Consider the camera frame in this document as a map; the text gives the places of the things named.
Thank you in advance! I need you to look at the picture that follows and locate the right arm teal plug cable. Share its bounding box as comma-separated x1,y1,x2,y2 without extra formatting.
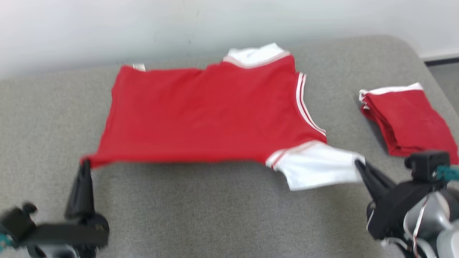
432,165,459,182

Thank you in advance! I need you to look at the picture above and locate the red white sleeved jersey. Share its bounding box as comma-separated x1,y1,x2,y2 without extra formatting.
81,42,365,191

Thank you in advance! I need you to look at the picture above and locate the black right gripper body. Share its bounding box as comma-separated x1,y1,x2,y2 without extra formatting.
366,180,436,240

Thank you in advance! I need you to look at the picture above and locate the red shorts white stripe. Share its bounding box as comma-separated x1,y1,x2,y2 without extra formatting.
359,82,459,165

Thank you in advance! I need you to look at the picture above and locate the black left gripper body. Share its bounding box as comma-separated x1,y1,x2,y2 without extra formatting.
22,214,110,248

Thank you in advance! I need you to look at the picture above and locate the grey fabric sofa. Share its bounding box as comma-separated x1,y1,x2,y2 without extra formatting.
0,34,459,258

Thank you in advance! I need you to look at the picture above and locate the left arm teal plug cable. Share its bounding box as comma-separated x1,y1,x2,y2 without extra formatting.
0,232,13,251

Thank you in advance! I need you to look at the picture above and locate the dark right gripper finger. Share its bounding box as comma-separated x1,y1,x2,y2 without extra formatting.
359,160,396,194
355,161,386,203

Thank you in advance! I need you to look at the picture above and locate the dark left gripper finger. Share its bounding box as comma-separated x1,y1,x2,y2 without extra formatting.
83,160,95,220
66,160,87,219

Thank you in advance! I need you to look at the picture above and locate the dark baseboard strip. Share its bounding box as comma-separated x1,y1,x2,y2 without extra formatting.
425,57,459,67

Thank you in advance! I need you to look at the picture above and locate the arm teal plug cable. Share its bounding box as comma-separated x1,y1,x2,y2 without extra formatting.
432,165,459,182
0,232,13,251

